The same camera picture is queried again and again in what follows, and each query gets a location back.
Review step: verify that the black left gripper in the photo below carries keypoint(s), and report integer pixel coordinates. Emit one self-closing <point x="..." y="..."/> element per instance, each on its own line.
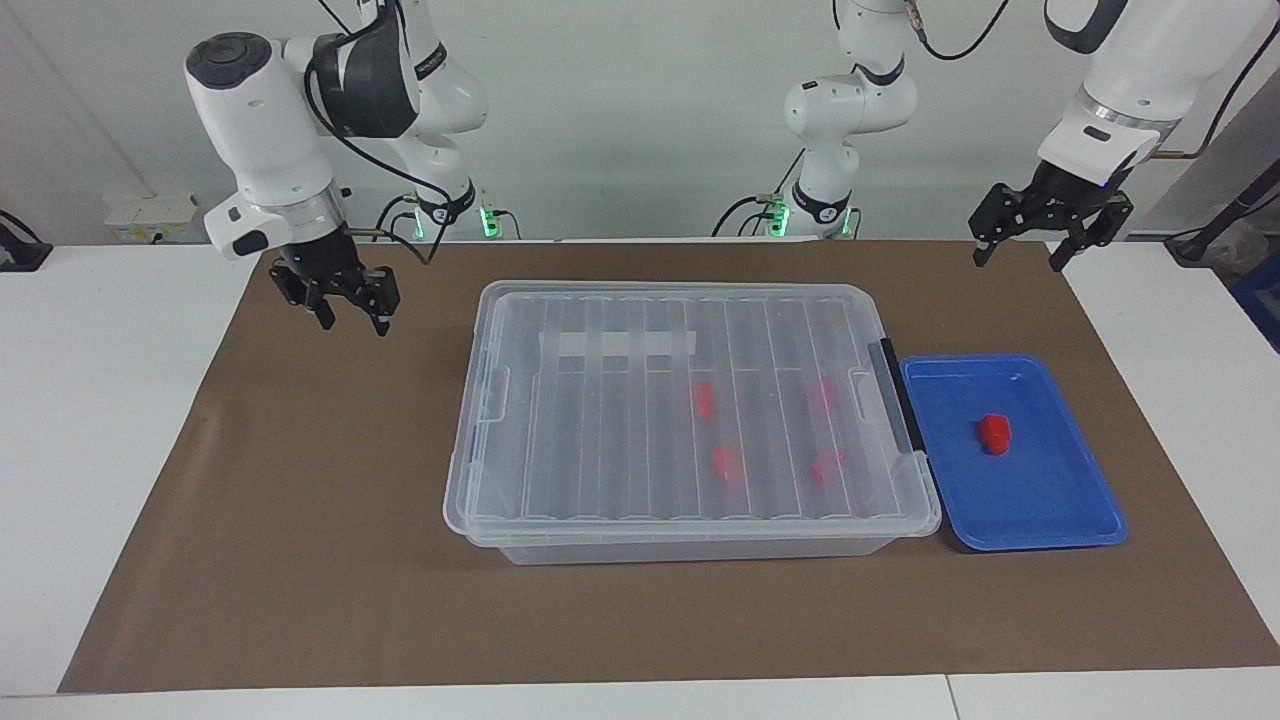
<point x="1065" y="198"/>

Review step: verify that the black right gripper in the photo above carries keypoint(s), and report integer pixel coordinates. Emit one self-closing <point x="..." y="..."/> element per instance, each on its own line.
<point x="320" y="265"/>

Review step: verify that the red block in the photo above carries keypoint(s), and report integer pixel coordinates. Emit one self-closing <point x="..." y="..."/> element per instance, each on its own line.
<point x="994" y="433"/>
<point x="826" y="468"/>
<point x="727" y="465"/>
<point x="820" y="394"/>
<point x="704" y="399"/>

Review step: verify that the clear ribbed plastic lid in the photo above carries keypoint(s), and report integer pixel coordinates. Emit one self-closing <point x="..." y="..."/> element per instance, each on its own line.
<point x="600" y="440"/>

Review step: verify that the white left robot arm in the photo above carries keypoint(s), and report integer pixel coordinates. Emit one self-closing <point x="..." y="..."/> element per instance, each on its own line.
<point x="1150" y="70"/>

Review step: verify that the black box latch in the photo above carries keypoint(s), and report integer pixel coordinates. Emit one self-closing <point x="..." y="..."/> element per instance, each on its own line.
<point x="900" y="400"/>

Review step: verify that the blue plastic tray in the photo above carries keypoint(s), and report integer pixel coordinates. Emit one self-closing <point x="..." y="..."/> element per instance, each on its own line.
<point x="1040" y="500"/>

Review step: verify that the clear plastic storage box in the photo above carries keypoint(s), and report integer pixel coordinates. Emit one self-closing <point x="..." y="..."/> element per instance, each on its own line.
<point x="700" y="552"/>

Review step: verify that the black stand leg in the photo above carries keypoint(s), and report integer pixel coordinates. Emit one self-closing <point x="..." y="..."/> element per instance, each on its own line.
<point x="1235" y="210"/>

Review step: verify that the brown table mat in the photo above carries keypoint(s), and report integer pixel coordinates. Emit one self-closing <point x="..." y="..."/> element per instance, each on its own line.
<point x="300" y="500"/>

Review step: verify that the white power strip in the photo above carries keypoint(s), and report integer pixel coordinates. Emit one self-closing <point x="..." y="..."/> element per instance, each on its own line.
<point x="150" y="212"/>

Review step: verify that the blue crate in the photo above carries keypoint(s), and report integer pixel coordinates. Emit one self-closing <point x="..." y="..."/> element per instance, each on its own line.
<point x="1262" y="300"/>

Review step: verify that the white label strip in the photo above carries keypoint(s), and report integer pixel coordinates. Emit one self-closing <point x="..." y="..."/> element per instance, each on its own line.
<point x="617" y="345"/>

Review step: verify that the black clamp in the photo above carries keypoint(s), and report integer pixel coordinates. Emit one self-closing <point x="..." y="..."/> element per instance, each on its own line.
<point x="20" y="255"/>

